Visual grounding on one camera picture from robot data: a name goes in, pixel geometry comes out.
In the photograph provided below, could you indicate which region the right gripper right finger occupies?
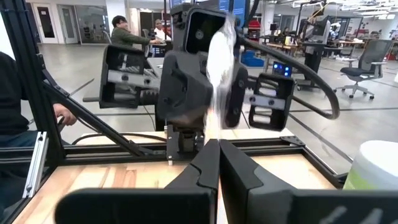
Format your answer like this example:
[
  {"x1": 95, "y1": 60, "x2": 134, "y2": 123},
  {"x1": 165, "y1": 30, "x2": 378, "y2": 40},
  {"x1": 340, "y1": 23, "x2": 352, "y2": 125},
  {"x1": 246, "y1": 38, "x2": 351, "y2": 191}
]
[{"x1": 220, "y1": 140, "x2": 398, "y2": 224}]

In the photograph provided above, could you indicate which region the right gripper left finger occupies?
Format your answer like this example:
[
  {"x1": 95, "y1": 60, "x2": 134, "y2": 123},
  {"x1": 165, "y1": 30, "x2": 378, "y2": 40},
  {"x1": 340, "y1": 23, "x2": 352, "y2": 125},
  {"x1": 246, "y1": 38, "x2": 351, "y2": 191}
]
[{"x1": 55, "y1": 139, "x2": 220, "y2": 224}]

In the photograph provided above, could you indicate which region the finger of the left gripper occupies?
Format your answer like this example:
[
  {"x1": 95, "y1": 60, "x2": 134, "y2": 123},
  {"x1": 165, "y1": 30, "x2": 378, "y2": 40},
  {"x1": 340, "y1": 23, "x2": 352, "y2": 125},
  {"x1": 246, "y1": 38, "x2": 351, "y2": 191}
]
[
  {"x1": 99, "y1": 45, "x2": 212, "y2": 130},
  {"x1": 225, "y1": 67, "x2": 296, "y2": 131}
]

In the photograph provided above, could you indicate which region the person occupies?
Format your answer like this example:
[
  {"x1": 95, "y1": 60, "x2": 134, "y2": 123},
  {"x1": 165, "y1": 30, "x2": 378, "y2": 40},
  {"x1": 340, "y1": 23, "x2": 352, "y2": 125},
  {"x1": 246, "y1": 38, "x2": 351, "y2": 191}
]
[
  {"x1": 110, "y1": 15, "x2": 161, "y2": 50},
  {"x1": 0, "y1": 51, "x2": 78, "y2": 218},
  {"x1": 154, "y1": 19, "x2": 172, "y2": 42}
]

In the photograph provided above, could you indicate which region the device with blue lights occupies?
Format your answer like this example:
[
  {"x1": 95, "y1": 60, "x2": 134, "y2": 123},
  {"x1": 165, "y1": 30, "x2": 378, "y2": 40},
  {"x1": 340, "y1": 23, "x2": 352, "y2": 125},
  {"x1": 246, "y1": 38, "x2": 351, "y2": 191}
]
[{"x1": 272, "y1": 61, "x2": 293, "y2": 78}]

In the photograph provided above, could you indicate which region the blue bin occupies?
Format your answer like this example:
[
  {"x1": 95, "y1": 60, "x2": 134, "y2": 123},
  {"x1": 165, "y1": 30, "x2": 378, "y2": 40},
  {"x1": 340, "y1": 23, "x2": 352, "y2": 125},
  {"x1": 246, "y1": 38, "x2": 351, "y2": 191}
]
[{"x1": 241, "y1": 49, "x2": 265, "y2": 68}]

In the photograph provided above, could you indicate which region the green wipes canister white lid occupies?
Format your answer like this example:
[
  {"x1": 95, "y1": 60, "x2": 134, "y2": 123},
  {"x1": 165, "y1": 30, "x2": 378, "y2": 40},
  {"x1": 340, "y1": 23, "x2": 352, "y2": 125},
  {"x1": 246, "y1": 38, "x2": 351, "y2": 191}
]
[{"x1": 343, "y1": 139, "x2": 398, "y2": 191}]

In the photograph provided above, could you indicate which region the grey office chair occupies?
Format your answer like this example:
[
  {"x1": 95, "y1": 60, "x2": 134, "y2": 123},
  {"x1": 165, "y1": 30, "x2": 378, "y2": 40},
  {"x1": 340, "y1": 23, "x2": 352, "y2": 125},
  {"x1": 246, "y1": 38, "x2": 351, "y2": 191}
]
[{"x1": 334, "y1": 39, "x2": 393, "y2": 100}]

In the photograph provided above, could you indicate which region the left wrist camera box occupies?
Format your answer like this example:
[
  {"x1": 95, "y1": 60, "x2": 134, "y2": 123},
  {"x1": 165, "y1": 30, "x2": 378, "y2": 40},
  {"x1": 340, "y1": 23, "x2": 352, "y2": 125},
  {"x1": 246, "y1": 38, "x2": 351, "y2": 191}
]
[{"x1": 170, "y1": 2, "x2": 229, "y2": 55}]

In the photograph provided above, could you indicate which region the black left camera cable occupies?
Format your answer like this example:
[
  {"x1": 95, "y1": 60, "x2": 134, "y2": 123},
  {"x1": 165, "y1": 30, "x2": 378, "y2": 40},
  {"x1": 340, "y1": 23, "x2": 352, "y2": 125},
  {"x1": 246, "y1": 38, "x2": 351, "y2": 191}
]
[{"x1": 238, "y1": 34, "x2": 340, "y2": 121}]

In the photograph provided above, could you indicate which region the black aluminium table frame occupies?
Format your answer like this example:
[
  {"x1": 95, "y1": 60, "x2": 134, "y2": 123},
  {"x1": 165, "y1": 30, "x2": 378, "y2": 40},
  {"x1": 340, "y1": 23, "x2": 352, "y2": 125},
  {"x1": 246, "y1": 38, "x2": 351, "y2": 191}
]
[{"x1": 0, "y1": 0, "x2": 348, "y2": 224}]

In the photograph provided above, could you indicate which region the silver aluminium bracket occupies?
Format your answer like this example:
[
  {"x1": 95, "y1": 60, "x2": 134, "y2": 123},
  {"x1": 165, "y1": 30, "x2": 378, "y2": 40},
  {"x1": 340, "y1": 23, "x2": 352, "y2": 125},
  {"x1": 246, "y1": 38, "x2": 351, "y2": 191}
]
[{"x1": 23, "y1": 130, "x2": 50, "y2": 199}]

